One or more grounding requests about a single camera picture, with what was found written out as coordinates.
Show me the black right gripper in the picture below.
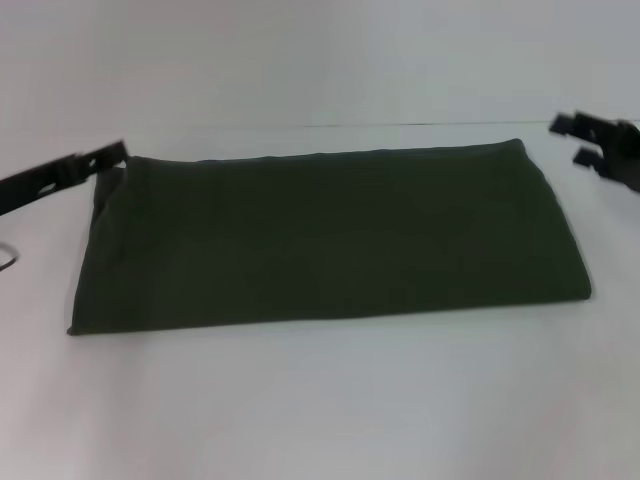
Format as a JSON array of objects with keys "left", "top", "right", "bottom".
[{"left": 548, "top": 111, "right": 640, "bottom": 195}]

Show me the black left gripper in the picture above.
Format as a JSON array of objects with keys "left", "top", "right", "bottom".
[{"left": 0, "top": 139, "right": 132, "bottom": 217}]

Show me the dark green FREE! t-shirt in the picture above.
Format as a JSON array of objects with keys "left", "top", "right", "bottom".
[{"left": 64, "top": 137, "right": 597, "bottom": 338}]

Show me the dark red cable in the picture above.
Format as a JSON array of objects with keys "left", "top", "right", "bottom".
[{"left": 0, "top": 242, "right": 21, "bottom": 275}]

